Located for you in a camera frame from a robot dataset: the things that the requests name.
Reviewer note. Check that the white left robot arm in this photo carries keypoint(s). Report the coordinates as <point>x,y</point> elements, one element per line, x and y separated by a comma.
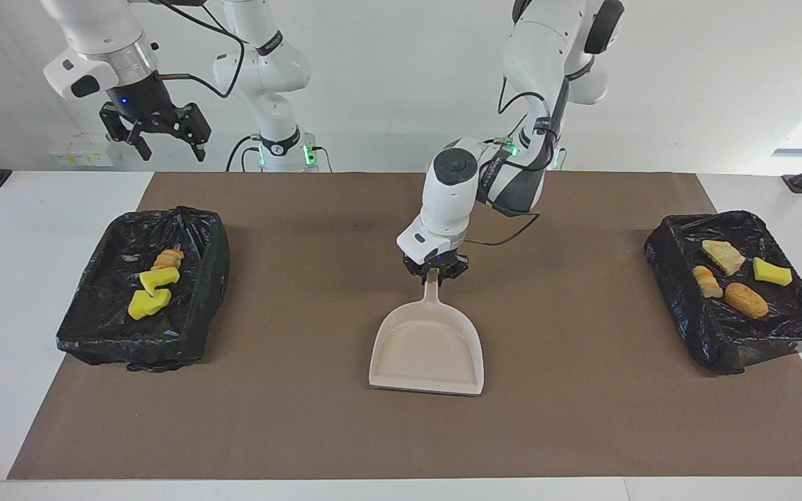
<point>450,202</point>

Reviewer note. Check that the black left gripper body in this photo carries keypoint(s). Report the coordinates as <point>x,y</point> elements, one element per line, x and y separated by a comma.
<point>436,264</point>

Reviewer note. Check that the small yellow sponge piece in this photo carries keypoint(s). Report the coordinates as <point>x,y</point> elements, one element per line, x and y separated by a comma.
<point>772,272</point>

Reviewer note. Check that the white wall socket boxes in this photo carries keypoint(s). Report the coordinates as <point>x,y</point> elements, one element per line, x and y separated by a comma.
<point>81,156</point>

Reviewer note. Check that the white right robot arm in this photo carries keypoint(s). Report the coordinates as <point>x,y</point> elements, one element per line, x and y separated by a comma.
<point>101,35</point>

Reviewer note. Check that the yellow sponge with green back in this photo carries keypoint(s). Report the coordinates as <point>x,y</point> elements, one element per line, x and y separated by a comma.
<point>159,278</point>
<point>147,305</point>

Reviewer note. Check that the pale toy cracker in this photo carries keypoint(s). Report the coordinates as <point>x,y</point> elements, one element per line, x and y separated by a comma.
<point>723,257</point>

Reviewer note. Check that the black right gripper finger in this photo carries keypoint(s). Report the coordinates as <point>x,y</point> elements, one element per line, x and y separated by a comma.
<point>195,125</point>
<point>114,122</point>

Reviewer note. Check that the brown table mat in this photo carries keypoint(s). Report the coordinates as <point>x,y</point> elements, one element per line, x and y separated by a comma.
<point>373,431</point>

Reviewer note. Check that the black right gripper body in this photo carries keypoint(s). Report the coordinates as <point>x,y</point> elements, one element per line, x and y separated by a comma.
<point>142,104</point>

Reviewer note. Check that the striped toy bread roll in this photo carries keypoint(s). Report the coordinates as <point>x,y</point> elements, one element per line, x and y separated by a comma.
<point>707,282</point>

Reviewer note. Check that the brown oval toy bread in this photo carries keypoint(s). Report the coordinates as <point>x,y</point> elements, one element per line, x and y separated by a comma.
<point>745,300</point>

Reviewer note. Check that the toy bread chunk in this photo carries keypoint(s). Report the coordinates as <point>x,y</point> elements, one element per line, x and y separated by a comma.
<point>168,259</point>

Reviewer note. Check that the bin with black liner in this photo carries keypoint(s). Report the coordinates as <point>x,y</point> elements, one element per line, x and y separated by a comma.
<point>721,341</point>
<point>192,327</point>

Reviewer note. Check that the beige plastic dustpan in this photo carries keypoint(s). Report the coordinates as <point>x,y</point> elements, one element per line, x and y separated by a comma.
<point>429,348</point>

